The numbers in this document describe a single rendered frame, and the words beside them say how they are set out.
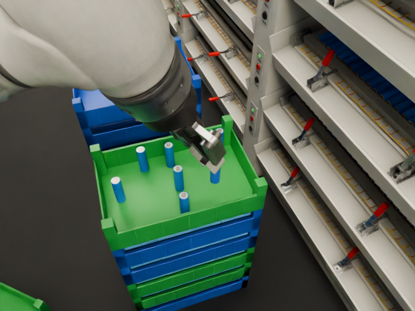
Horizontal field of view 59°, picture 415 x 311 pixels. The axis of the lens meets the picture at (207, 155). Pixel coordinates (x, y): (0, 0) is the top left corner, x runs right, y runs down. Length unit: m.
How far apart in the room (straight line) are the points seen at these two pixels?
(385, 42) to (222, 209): 0.39
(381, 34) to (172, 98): 0.41
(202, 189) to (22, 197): 0.78
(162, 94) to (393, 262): 0.62
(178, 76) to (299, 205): 0.77
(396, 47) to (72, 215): 1.02
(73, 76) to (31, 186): 1.10
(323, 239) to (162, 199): 0.48
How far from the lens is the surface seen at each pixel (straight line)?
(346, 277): 1.01
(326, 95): 0.83
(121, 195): 0.73
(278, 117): 1.04
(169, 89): 0.36
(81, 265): 1.17
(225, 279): 0.99
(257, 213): 0.75
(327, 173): 0.93
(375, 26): 0.70
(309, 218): 1.07
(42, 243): 1.25
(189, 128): 0.44
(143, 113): 0.38
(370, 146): 0.75
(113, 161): 0.80
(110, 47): 0.29
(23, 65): 0.33
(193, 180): 0.77
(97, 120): 0.91
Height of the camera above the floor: 1.01
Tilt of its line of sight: 49 degrees down
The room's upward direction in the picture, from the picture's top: straight up
